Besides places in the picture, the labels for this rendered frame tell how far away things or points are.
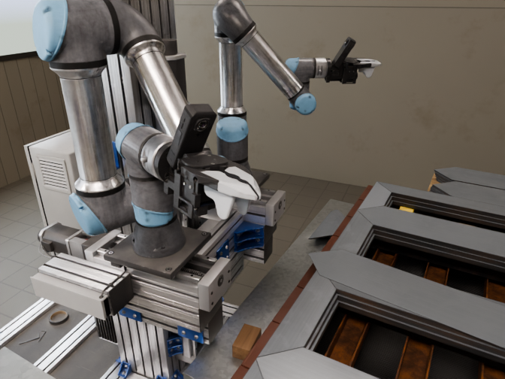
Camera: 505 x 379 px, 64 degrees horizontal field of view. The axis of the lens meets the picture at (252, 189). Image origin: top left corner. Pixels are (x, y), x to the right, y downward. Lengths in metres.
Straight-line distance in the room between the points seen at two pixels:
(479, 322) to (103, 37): 1.20
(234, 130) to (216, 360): 0.76
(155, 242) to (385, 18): 3.00
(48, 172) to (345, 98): 2.89
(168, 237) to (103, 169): 0.27
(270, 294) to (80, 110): 0.96
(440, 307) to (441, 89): 2.66
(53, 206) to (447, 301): 1.33
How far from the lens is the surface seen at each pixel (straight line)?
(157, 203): 0.78
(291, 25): 3.92
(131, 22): 0.97
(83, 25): 0.93
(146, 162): 0.70
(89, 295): 1.23
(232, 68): 1.57
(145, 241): 1.15
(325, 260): 1.43
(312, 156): 4.10
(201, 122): 0.60
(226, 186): 0.54
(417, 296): 1.36
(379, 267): 1.44
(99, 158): 1.00
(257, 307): 1.51
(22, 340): 2.33
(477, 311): 1.38
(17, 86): 4.64
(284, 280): 1.64
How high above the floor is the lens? 1.69
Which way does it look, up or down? 26 degrees down
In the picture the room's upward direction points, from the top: straight up
